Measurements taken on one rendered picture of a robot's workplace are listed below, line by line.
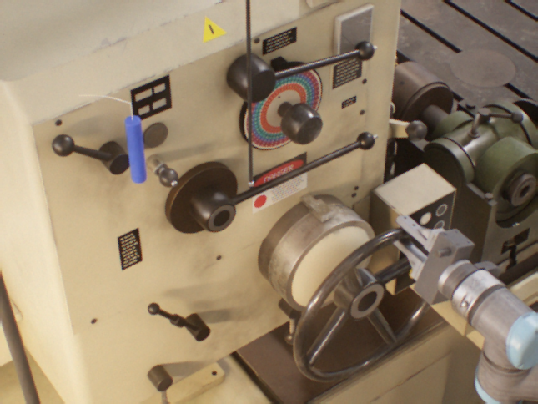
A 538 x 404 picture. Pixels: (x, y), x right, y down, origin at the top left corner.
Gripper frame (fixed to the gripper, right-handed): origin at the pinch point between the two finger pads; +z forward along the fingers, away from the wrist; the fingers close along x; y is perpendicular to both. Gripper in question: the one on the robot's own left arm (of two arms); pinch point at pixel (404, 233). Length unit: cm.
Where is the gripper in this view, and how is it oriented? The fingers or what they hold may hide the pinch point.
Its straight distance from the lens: 197.6
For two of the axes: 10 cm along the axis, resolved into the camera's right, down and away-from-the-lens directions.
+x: -3.0, 8.2, 4.8
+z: -5.8, -5.6, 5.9
